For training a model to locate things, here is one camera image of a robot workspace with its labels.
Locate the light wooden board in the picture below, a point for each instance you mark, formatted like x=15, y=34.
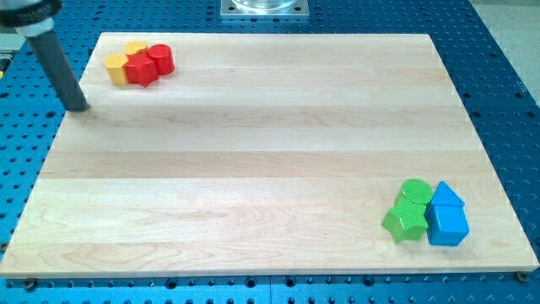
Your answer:
x=262, y=154

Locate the red cylinder block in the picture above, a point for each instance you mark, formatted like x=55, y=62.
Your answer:
x=161, y=54

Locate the green star block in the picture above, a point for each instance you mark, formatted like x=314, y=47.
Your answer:
x=405, y=220

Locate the green cylinder block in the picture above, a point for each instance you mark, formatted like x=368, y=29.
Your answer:
x=416, y=191

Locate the red star block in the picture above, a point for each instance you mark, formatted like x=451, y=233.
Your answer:
x=140, y=69

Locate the yellow rear block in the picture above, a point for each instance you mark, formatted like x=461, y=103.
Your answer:
x=135, y=47

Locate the yellow hexagon block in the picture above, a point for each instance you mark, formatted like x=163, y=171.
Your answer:
x=114, y=65

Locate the blue triangle block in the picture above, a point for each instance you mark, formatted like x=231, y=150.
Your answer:
x=444, y=195

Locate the blue cube block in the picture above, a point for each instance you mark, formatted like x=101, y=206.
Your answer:
x=447, y=225

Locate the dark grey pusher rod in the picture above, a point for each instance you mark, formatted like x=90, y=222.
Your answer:
x=53, y=60

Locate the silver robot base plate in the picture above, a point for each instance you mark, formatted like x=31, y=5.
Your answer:
x=264, y=8

